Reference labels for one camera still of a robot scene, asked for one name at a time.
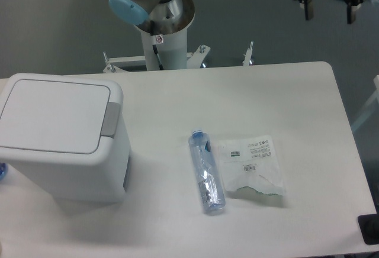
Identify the clear plastic water bottle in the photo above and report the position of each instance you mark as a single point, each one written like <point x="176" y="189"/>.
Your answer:
<point x="206" y="172"/>

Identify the white plastic trash can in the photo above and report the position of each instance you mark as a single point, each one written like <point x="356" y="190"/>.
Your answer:
<point x="66" y="134"/>

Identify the torn white plastic bag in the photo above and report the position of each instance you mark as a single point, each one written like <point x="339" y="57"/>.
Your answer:
<point x="250" y="163"/>

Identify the blue object at left edge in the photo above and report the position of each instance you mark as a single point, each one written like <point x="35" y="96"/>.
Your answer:
<point x="3" y="170"/>

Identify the white frame at right edge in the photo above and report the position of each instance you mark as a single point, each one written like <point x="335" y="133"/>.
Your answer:
<point x="368" y="108"/>

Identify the black clamp at table edge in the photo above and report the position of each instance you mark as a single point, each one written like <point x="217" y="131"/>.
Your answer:
<point x="368" y="225"/>

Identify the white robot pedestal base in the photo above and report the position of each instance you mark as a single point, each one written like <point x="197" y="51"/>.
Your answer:
<point x="163" y="33"/>

